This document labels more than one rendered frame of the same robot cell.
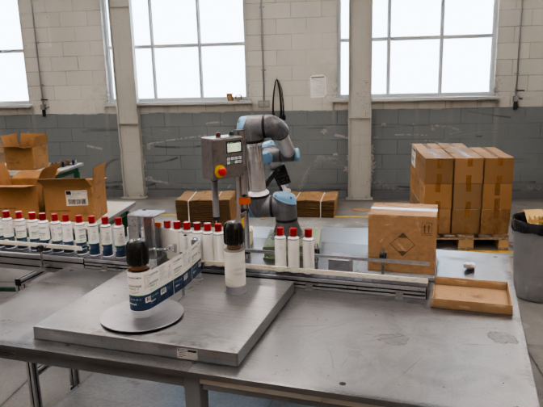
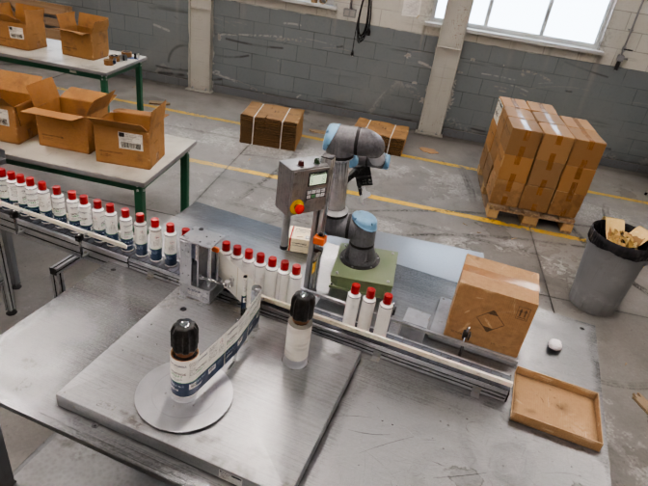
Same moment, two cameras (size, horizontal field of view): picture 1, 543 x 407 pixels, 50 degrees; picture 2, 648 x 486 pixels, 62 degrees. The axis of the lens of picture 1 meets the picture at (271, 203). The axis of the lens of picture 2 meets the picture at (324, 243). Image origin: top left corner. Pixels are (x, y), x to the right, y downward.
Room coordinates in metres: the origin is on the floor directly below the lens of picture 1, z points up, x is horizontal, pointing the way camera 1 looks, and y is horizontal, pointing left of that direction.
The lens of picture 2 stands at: (0.81, 0.16, 2.25)
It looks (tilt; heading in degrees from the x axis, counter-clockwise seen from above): 31 degrees down; 358
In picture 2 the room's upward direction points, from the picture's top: 9 degrees clockwise
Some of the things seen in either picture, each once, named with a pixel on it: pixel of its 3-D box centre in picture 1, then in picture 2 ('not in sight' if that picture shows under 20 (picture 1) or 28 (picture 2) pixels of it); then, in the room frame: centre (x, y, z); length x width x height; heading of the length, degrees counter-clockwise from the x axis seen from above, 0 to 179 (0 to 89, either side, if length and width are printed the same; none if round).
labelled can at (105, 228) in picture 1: (106, 237); (155, 239); (2.79, 0.82, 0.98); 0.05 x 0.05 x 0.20
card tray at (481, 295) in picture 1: (470, 294); (555, 405); (2.25, -0.81, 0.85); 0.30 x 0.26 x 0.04; 72
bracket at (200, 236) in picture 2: (145, 213); (202, 237); (2.60, 0.57, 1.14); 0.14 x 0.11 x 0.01; 72
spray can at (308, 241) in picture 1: (308, 251); (383, 316); (2.47, -0.16, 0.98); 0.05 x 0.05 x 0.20
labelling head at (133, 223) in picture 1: (149, 240); (202, 264); (2.61, 0.57, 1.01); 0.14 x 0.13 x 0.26; 72
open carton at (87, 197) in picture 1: (76, 190); (131, 129); (4.04, 1.37, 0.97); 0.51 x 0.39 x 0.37; 177
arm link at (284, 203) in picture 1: (284, 205); (362, 228); (2.98, -0.07, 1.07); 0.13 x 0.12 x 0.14; 80
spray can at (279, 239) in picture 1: (280, 249); (352, 306); (2.50, -0.03, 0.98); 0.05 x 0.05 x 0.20
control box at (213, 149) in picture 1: (223, 157); (303, 185); (2.68, 0.22, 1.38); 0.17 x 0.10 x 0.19; 127
